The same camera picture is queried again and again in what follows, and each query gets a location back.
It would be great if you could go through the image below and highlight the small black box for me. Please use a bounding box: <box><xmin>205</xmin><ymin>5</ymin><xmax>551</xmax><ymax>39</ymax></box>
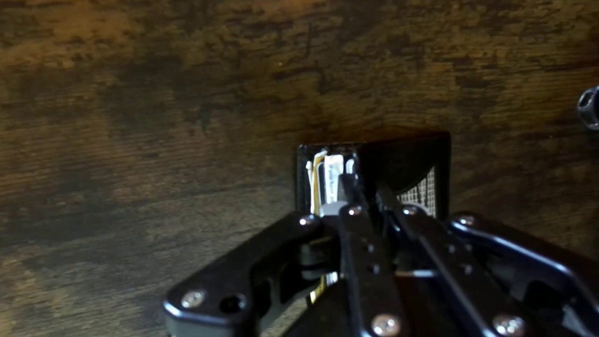
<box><xmin>295</xmin><ymin>129</ymin><xmax>454</xmax><ymax>221</ymax></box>

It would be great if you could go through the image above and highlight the black backpack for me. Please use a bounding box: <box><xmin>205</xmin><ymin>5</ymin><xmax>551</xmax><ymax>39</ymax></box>
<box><xmin>577</xmin><ymin>84</ymin><xmax>599</xmax><ymax>131</ymax></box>

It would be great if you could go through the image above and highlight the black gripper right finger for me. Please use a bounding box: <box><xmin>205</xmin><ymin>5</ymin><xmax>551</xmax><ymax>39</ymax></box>
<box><xmin>373</xmin><ymin>185</ymin><xmax>599</xmax><ymax>337</ymax></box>

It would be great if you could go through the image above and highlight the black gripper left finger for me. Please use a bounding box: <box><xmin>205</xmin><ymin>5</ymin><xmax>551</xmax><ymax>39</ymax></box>
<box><xmin>164</xmin><ymin>170</ymin><xmax>401</xmax><ymax>337</ymax></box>

